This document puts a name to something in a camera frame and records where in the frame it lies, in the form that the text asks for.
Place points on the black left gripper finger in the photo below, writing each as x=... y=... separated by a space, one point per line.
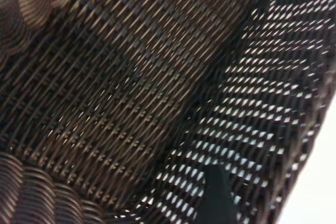
x=216 y=203

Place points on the dark brown wicker basket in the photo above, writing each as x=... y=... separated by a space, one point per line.
x=118 y=77

